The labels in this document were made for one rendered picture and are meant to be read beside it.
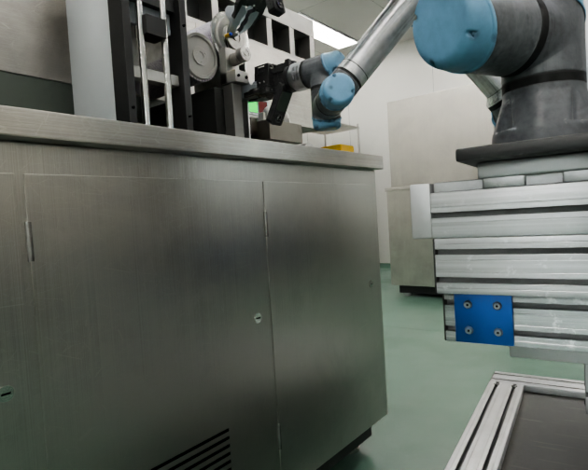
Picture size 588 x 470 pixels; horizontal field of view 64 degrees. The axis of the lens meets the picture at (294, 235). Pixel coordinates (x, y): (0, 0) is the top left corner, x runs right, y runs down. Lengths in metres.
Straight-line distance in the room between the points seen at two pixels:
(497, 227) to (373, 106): 5.63
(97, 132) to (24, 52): 0.72
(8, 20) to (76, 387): 0.99
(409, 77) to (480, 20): 5.51
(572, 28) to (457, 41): 0.19
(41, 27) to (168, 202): 0.78
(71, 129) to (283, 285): 0.57
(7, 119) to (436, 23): 0.59
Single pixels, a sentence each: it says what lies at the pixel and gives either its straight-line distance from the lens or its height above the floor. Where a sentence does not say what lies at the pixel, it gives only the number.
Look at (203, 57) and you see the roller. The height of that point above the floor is 1.17.
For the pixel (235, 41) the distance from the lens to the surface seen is 1.44.
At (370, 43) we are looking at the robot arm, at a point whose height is 1.12.
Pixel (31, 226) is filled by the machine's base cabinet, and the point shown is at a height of 0.74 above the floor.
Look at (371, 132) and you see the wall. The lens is 6.31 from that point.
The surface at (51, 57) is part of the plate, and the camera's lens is 1.50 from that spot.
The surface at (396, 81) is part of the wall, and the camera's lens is 6.27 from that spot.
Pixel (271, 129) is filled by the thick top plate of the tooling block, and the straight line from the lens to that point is 1.44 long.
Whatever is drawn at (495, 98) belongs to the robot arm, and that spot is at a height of 1.02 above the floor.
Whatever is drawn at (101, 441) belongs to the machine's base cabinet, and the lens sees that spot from 0.85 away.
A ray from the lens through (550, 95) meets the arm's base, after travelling 0.79.
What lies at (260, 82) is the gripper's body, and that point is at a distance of 1.39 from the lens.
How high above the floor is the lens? 0.73
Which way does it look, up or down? 2 degrees down
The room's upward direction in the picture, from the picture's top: 3 degrees counter-clockwise
